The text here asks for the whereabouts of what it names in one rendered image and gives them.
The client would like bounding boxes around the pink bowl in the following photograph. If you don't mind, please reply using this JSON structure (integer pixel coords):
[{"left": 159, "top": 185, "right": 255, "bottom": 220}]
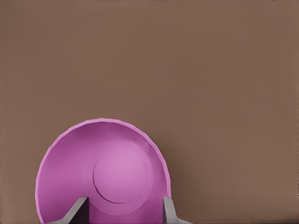
[{"left": 35, "top": 118, "right": 172, "bottom": 224}]

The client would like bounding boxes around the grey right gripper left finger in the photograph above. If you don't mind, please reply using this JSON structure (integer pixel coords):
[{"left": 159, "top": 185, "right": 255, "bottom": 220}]
[{"left": 54, "top": 196, "right": 90, "bottom": 224}]

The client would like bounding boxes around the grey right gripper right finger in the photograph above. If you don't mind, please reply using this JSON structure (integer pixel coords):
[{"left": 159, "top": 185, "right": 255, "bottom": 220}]
[{"left": 162, "top": 196, "right": 193, "bottom": 224}]

